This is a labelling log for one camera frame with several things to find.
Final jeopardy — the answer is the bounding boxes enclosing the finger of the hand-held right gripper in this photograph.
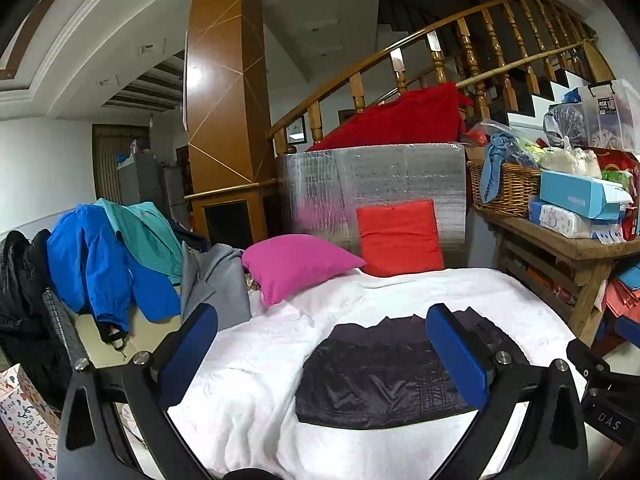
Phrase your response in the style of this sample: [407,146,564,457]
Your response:
[567,339,608,401]

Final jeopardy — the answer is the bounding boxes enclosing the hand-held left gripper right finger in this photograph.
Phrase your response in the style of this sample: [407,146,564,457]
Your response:
[426,303,591,480]

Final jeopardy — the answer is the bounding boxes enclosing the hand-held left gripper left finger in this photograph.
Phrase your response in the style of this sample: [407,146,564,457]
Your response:
[56,303,221,480]

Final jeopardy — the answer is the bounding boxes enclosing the black jacket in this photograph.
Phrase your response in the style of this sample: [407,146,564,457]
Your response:
[295,308,531,431]

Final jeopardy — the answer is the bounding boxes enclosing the cream sofa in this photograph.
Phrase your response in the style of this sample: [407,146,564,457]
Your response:
[75,305,186,371]

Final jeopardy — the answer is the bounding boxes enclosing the grey coat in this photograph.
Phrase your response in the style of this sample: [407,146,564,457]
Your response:
[180,242,252,333]

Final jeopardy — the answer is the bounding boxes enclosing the stack of orange cloths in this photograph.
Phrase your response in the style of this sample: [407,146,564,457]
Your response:
[602,277,640,323]

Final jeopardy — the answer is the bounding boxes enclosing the white blanket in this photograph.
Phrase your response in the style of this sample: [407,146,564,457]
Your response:
[120,266,588,480]

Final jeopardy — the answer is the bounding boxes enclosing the folded blue cloth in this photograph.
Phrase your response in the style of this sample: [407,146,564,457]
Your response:
[615,262,640,291]

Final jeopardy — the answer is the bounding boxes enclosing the navy garment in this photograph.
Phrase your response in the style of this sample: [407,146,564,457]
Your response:
[167,217,212,253]

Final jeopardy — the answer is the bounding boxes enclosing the teal jacket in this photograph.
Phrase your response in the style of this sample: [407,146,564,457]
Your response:
[97,198,186,286]

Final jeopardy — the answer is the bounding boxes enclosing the wooden table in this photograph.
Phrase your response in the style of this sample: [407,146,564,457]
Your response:
[472,207,640,346]

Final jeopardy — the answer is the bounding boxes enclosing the small blue white boxes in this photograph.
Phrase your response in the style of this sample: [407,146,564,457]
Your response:
[595,222,626,246]

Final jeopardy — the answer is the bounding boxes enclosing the blue jacket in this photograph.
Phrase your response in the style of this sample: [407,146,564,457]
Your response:
[46,204,182,346]

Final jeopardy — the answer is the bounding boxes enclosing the red pillow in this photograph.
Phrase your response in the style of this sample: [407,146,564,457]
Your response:
[356,200,446,277]

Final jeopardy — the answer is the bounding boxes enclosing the magenta pillow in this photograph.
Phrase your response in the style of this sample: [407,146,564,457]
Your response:
[242,234,367,307]

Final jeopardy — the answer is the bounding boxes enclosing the white tissue pack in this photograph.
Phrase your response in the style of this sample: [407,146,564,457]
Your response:
[530,202,608,239]

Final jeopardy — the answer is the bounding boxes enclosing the black coat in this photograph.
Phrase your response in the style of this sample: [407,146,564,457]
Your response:
[0,230,76,411]

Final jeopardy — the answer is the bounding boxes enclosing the blue cardboard box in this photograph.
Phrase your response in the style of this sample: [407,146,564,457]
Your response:
[539,170,633,221]

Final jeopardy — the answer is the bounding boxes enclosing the patterned paper bag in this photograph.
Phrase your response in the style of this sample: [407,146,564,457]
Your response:
[0,364,63,480]

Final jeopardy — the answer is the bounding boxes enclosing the wicker basket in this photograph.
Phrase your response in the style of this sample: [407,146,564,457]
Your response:
[466,160,543,218]

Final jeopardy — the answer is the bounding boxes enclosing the grey refrigerator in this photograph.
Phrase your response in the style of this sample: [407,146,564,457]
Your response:
[117,150,163,206]

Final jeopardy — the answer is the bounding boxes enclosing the silver foil panel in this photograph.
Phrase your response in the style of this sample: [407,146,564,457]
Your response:
[276,142,468,268]

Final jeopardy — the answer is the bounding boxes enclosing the white plastic bag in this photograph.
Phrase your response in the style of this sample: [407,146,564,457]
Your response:
[540,137,603,179]

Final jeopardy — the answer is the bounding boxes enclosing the red gift bag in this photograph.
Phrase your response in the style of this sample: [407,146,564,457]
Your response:
[587,147,640,238]

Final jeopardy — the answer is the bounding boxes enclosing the brown curtain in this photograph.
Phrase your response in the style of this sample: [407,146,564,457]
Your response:
[91,124,151,206]

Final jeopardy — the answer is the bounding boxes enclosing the dark patterned bag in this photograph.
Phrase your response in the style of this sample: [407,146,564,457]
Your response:
[543,103,588,148]

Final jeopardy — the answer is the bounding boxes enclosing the clear plastic storage box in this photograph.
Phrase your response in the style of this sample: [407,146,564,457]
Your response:
[577,79,640,153]

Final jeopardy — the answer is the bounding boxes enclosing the red cloth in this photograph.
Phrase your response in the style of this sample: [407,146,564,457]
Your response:
[307,82,473,152]

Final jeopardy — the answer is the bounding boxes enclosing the wooden pillar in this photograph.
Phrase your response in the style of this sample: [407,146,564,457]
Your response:
[184,0,281,248]

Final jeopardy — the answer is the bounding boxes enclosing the wooden stair railing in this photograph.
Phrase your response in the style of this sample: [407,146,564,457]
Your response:
[265,0,616,156]

